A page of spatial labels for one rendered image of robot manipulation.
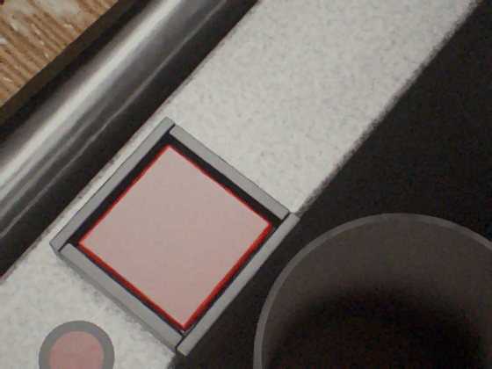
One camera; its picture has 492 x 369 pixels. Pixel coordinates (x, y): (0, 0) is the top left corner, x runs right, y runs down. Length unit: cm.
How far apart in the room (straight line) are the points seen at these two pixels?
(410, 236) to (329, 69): 62
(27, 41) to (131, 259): 11
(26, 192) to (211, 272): 9
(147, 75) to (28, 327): 13
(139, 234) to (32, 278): 5
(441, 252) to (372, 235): 8
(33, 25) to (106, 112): 5
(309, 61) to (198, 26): 6
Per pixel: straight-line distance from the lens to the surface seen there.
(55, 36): 46
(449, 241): 107
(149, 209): 43
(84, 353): 43
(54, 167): 46
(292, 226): 42
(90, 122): 46
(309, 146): 46
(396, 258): 114
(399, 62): 48
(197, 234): 43
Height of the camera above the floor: 133
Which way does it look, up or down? 70 degrees down
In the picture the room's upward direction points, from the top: 3 degrees clockwise
